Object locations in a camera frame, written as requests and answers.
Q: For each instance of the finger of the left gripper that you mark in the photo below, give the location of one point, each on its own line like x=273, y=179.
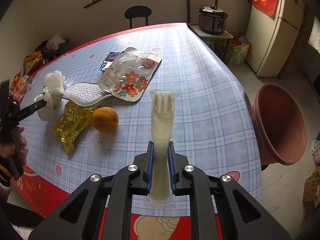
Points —
x=29, y=110

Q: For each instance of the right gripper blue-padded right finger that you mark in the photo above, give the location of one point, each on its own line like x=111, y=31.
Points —
x=179, y=180

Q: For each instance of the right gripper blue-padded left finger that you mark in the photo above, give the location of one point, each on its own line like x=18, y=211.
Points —
x=142, y=183

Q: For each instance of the white plastic bag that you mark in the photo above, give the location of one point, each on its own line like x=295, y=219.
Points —
x=53, y=88

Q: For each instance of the grey mesh scrubbing pad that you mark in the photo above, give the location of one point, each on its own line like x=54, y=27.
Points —
x=85, y=94

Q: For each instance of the white plastic fork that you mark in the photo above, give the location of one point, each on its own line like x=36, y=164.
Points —
x=162, y=119

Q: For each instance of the brown plastic trash bin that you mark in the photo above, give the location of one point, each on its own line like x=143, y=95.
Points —
x=279, y=126

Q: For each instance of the left hand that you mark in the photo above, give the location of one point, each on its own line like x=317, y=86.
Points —
x=8, y=149

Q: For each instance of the crumpled gold foil wrapper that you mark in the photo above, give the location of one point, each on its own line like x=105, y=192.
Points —
x=73, y=121

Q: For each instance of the blue plaid tablecloth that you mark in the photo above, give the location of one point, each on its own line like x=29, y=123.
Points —
x=212, y=124

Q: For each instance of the orange citrus fruit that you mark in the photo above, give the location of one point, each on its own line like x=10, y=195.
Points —
x=105, y=120

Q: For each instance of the dark stool with bags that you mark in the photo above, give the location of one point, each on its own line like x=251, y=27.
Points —
x=46, y=52

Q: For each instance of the floral blister pack packaging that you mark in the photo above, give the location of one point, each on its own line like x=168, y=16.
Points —
x=129, y=74

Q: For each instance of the blue foil snack wrapper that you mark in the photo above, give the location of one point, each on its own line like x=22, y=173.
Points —
x=109, y=60

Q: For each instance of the green shopping bag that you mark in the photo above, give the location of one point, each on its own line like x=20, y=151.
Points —
x=237, y=51

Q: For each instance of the small white side table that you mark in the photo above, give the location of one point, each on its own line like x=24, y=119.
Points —
x=218, y=43

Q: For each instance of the silver electric pressure cooker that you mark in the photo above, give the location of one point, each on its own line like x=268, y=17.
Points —
x=212, y=19

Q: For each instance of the black round-back chair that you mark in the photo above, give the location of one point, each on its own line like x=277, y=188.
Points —
x=138, y=11

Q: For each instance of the cream two-door refrigerator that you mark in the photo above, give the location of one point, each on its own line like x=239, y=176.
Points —
x=272, y=38

